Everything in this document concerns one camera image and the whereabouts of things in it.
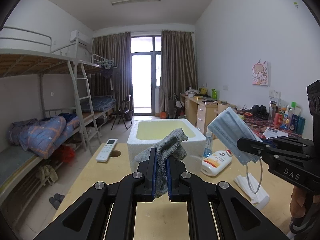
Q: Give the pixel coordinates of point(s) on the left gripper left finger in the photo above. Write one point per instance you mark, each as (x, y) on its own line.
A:
(106, 211)

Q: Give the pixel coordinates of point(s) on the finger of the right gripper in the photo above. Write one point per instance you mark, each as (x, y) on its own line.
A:
(292, 140)
(254, 149)

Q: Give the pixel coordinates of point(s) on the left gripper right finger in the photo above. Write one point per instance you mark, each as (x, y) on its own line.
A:
(216, 211)

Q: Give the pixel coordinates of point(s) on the blue face mask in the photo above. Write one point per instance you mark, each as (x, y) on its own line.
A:
(228, 127)

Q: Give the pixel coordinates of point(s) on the white tissue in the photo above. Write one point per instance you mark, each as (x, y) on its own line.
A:
(251, 187)

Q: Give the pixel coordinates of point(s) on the grey sock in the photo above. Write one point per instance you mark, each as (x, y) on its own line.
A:
(169, 146)

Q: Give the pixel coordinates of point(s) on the person's right hand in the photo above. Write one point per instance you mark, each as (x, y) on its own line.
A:
(298, 197)

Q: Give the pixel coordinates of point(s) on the white printed paper sheet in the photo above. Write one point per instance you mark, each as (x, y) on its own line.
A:
(274, 133)

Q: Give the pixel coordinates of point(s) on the white lotion pump bottle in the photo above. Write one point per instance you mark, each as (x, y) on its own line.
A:
(213, 165)

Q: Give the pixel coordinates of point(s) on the white remote control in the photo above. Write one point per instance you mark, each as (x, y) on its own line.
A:
(106, 151)

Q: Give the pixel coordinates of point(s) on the wooden drawer desk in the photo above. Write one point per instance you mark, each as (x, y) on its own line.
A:
(198, 112)

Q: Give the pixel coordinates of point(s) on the black folding chair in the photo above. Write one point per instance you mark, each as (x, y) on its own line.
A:
(122, 111)

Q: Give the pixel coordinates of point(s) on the blue orange quilt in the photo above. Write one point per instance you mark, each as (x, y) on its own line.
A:
(43, 136)

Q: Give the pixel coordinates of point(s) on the brown right curtain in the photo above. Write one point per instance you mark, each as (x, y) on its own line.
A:
(178, 66)

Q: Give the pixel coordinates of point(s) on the brown curtain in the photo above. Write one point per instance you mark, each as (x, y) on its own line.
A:
(114, 79)
(178, 66)

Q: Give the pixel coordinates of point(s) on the metal bunk bed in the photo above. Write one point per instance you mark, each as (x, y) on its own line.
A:
(63, 88)

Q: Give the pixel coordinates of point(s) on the brown left curtain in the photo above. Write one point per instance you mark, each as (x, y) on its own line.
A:
(114, 79)

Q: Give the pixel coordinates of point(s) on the glass balcony door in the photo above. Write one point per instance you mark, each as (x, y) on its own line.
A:
(146, 73)

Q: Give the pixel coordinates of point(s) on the white air conditioner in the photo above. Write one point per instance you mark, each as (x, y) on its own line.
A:
(82, 38)

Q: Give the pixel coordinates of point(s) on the pink cartoon wall picture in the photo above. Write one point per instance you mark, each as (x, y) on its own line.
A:
(260, 74)

